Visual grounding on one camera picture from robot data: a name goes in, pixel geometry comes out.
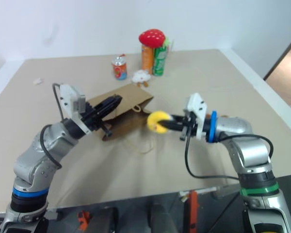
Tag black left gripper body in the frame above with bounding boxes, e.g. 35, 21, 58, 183
81, 103, 113, 137

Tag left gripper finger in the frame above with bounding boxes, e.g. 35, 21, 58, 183
99, 103, 120, 120
96, 96, 123, 111

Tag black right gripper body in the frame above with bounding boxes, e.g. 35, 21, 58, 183
179, 110, 200, 142

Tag yellow round plush toy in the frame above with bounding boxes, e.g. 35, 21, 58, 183
146, 110, 172, 134

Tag brown paper bag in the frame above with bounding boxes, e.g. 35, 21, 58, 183
86, 83, 155, 155

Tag white fluffy plush toy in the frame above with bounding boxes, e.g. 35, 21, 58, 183
131, 69, 152, 87

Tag red strawberry plush toy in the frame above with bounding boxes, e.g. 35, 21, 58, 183
138, 29, 173, 49

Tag short orange blue can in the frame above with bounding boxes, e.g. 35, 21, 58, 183
111, 54, 128, 81

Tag tall orange drink can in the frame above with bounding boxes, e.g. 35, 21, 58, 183
141, 43, 156, 75

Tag tall green drink can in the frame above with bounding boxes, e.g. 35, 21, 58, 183
152, 46, 168, 77

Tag orange bar clamp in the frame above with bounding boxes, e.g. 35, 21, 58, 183
188, 190, 199, 230

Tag small orange black clamp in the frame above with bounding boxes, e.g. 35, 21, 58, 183
77, 210, 91, 230

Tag brown wooden door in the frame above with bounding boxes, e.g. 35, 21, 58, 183
263, 31, 291, 107

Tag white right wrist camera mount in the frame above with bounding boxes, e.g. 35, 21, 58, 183
185, 92, 208, 140

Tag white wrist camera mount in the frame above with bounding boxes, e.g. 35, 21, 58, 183
59, 83, 92, 134
185, 92, 208, 140

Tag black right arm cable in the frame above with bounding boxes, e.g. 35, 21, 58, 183
184, 134, 275, 181

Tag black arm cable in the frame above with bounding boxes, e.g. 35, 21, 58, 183
40, 83, 68, 169
184, 134, 275, 181

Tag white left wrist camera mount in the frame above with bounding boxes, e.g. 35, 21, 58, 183
59, 83, 92, 134

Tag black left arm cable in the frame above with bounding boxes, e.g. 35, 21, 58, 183
40, 83, 68, 169

